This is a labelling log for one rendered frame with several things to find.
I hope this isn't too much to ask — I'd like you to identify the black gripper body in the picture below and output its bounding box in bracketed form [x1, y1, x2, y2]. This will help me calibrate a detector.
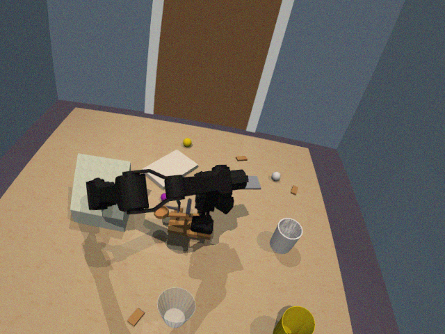
[191, 194, 218, 234]

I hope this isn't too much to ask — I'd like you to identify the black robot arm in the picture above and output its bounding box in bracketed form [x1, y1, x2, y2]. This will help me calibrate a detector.
[86, 165, 249, 214]

